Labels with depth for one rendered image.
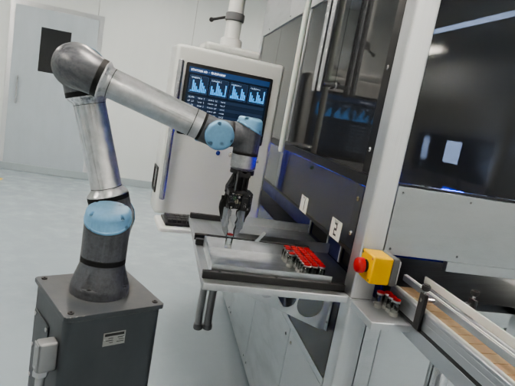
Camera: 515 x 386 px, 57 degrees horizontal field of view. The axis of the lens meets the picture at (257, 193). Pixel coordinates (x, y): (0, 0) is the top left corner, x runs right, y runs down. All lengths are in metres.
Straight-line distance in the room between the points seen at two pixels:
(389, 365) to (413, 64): 0.83
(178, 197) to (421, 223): 1.18
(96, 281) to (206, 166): 1.03
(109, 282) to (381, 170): 0.75
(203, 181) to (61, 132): 4.79
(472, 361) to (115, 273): 0.85
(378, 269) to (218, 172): 1.15
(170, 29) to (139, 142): 1.57
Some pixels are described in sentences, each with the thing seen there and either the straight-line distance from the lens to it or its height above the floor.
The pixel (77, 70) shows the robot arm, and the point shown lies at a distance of 1.22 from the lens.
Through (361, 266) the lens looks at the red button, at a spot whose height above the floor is 1.00.
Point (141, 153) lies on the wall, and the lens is 6.74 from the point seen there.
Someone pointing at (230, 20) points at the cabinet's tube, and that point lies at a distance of 2.24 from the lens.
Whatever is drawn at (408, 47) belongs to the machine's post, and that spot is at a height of 1.54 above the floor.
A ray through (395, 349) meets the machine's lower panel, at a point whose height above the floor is 0.74.
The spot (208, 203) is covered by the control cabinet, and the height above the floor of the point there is 0.87.
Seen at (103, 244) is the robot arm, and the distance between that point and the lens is 1.24.
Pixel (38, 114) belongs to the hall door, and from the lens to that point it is 6.87.
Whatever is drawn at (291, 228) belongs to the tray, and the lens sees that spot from 1.92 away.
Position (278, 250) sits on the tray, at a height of 0.90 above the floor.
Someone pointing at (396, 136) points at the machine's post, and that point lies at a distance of 1.26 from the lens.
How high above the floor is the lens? 1.33
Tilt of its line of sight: 10 degrees down
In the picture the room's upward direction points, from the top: 10 degrees clockwise
